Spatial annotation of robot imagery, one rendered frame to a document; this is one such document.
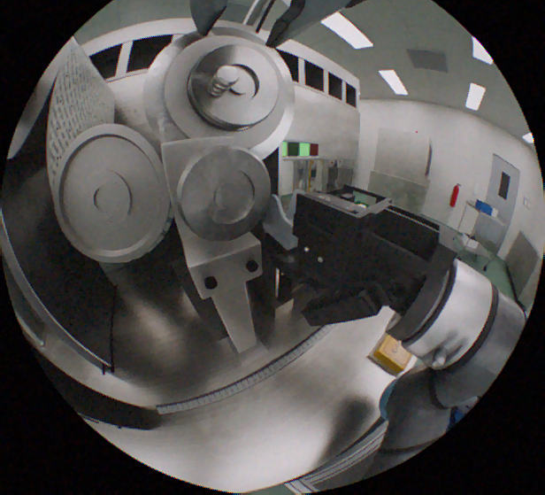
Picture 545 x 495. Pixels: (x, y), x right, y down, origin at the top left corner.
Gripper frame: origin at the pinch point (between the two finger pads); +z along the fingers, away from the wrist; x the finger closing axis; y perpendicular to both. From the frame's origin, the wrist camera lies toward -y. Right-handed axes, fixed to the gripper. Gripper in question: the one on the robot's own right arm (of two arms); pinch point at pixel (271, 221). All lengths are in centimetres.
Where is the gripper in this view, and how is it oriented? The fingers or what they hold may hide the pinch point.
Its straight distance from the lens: 23.0
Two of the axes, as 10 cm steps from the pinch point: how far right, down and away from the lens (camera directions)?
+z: -5.7, -3.8, 7.3
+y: 0.0, -8.9, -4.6
